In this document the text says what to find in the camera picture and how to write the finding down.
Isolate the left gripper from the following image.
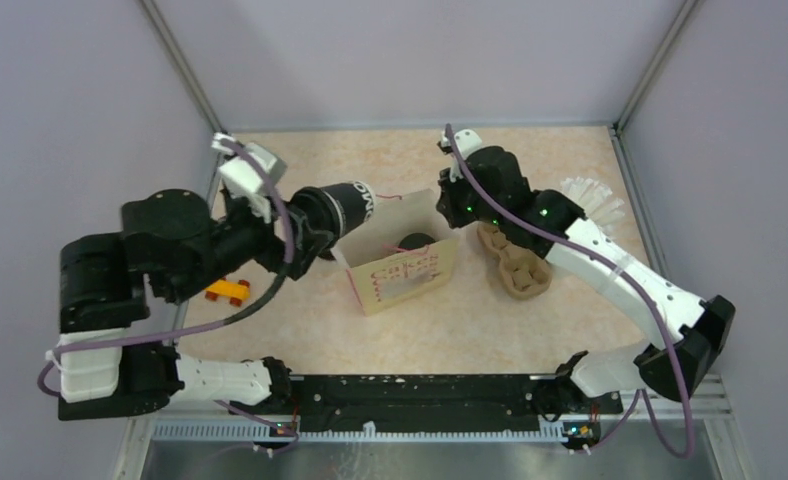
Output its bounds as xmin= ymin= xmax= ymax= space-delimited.
xmin=169 ymin=187 xmax=336 ymax=304

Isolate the brown pulp cup carrier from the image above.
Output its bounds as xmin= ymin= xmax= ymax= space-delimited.
xmin=476 ymin=223 xmax=553 ymax=301

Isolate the pink paper bag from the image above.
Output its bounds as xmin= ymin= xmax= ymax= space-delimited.
xmin=333 ymin=189 xmax=459 ymax=316

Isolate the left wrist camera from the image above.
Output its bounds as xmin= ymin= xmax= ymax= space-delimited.
xmin=211 ymin=133 xmax=287 ymax=224

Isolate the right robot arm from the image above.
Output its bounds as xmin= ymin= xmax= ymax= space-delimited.
xmin=436 ymin=146 xmax=735 ymax=412

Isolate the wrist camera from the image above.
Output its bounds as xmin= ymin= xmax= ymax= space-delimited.
xmin=437 ymin=129 xmax=484 ymax=182
xmin=211 ymin=133 xmax=287 ymax=224

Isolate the white cup of straws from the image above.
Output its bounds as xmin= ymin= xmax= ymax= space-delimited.
xmin=560 ymin=177 xmax=626 ymax=235

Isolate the black cup lid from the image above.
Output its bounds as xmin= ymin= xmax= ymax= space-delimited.
xmin=397 ymin=232 xmax=436 ymax=251
xmin=290 ymin=187 xmax=338 ymax=243

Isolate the yellow red toy car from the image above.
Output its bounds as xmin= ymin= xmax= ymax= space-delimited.
xmin=204 ymin=279 xmax=250 ymax=308

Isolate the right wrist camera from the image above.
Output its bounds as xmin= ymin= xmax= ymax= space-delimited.
xmin=437 ymin=129 xmax=484 ymax=182

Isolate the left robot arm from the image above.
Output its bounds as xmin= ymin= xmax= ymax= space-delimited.
xmin=46 ymin=185 xmax=354 ymax=421

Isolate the black paper cup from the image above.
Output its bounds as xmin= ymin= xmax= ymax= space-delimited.
xmin=320 ymin=181 xmax=376 ymax=238

